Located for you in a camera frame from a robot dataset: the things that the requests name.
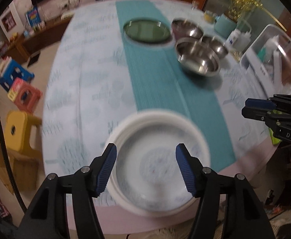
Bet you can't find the white ceramic plate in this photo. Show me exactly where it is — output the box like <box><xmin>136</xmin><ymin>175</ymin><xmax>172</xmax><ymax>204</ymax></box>
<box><xmin>107</xmin><ymin>110</ymin><xmax>210</xmax><ymax>217</ymax></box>

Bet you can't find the small steel bowl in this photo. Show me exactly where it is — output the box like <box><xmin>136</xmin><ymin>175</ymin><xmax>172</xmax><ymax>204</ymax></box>
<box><xmin>201</xmin><ymin>35</ymin><xmax>229</xmax><ymax>60</ymax></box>

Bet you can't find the wide shallow steel bowl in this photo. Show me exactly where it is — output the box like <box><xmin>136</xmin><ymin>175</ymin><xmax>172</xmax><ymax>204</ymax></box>
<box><xmin>175</xmin><ymin>38</ymin><xmax>221</xmax><ymax>77</ymax></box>

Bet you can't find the large steel bowl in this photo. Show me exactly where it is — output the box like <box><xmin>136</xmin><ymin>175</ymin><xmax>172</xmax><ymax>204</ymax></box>
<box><xmin>171</xmin><ymin>18</ymin><xmax>204</xmax><ymax>40</ymax></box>

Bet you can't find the green plate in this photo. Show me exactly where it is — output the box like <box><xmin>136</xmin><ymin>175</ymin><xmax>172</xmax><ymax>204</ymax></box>
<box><xmin>123</xmin><ymin>18</ymin><xmax>171</xmax><ymax>44</ymax></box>

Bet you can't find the clear plastic storage box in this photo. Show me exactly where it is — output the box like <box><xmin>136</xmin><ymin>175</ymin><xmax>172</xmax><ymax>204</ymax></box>
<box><xmin>240</xmin><ymin>24</ymin><xmax>291</xmax><ymax>98</ymax></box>

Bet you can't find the translucent squeeze bottle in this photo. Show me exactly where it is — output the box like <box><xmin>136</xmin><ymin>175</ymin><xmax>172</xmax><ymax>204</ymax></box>
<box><xmin>237</xmin><ymin>32</ymin><xmax>251</xmax><ymax>52</ymax></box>

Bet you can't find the white pill bottle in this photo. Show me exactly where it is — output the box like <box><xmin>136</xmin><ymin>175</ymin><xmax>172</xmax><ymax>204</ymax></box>
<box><xmin>225</xmin><ymin>29</ymin><xmax>242</xmax><ymax>51</ymax></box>

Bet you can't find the white tree-print tablecloth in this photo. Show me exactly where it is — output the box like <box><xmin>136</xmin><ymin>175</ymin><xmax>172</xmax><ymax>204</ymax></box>
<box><xmin>41</xmin><ymin>0</ymin><xmax>278</xmax><ymax>234</ymax></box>

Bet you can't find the teal canister wooden lid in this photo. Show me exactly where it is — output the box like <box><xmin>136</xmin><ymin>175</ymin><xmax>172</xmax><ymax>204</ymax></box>
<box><xmin>214</xmin><ymin>14</ymin><xmax>237</xmax><ymax>39</ymax></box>

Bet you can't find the yellow plastic stool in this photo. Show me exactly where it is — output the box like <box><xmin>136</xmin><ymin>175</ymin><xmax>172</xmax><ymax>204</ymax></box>
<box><xmin>4</xmin><ymin>111</ymin><xmax>42</xmax><ymax>159</ymax></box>

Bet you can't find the teal table runner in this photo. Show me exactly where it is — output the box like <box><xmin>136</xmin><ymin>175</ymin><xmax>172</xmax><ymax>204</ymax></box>
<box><xmin>116</xmin><ymin>0</ymin><xmax>236</xmax><ymax>171</ymax></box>

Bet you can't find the pink plastic stool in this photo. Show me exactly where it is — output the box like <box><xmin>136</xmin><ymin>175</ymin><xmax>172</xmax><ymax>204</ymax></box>
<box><xmin>7</xmin><ymin>78</ymin><xmax>43</xmax><ymax>114</ymax></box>

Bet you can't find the small yellow glass jar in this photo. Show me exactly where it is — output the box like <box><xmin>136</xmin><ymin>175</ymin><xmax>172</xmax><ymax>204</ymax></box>
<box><xmin>204</xmin><ymin>10</ymin><xmax>217</xmax><ymax>24</ymax></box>

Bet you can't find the blue plastic stool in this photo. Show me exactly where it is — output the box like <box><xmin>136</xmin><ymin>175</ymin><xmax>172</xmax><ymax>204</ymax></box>
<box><xmin>0</xmin><ymin>58</ymin><xmax>35</xmax><ymax>93</ymax></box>

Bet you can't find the wooden tv cabinet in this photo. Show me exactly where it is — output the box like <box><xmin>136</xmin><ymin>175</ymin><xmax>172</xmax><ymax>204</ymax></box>
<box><xmin>0</xmin><ymin>16</ymin><xmax>72</xmax><ymax>64</ymax></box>

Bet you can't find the blue poster board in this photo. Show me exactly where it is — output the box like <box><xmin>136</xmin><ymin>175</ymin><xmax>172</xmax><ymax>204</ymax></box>
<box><xmin>25</xmin><ymin>7</ymin><xmax>41</xmax><ymax>27</ymax></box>

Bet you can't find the black cable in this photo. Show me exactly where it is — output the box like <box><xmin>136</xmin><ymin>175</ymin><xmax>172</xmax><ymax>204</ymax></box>
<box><xmin>0</xmin><ymin>98</ymin><xmax>28</xmax><ymax>213</ymax></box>

